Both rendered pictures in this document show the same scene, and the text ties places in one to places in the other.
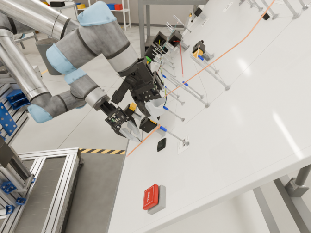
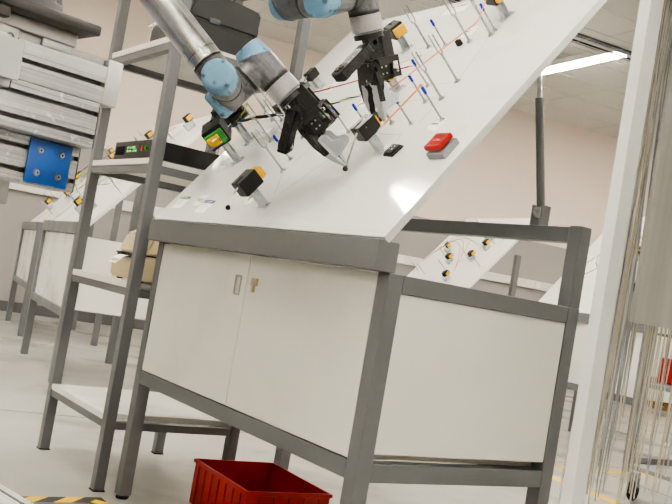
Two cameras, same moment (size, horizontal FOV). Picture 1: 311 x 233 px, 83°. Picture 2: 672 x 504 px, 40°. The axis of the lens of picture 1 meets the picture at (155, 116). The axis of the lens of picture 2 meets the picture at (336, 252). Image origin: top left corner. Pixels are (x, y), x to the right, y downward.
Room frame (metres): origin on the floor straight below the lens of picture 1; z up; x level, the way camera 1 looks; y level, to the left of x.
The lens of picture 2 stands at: (-1.28, 1.40, 0.75)
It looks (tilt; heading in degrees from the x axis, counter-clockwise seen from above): 2 degrees up; 322
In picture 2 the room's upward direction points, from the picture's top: 10 degrees clockwise
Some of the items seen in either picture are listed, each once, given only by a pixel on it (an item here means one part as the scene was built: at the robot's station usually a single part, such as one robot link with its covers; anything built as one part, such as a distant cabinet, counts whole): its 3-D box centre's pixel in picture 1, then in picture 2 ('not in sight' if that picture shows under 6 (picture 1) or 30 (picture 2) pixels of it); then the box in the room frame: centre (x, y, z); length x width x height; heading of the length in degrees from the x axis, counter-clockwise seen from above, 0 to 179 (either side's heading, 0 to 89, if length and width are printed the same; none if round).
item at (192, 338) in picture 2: not in sight; (194, 317); (1.04, 0.08, 0.60); 0.55 x 0.02 x 0.39; 177
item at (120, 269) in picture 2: not in sight; (166, 256); (1.58, -0.08, 0.76); 0.30 x 0.21 x 0.20; 90
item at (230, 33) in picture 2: not in sight; (206, 29); (1.59, -0.08, 1.56); 0.30 x 0.23 x 0.19; 89
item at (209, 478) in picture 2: not in sight; (257, 498); (1.08, -0.27, 0.07); 0.39 x 0.29 x 0.14; 174
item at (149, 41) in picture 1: (164, 44); (176, 160); (1.63, -0.08, 1.09); 0.35 x 0.33 x 0.07; 177
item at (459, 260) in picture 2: not in sight; (454, 300); (4.70, -4.62, 0.83); 1.18 x 0.72 x 1.65; 166
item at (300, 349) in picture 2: not in sight; (295, 345); (0.49, 0.11, 0.60); 0.55 x 0.03 x 0.39; 177
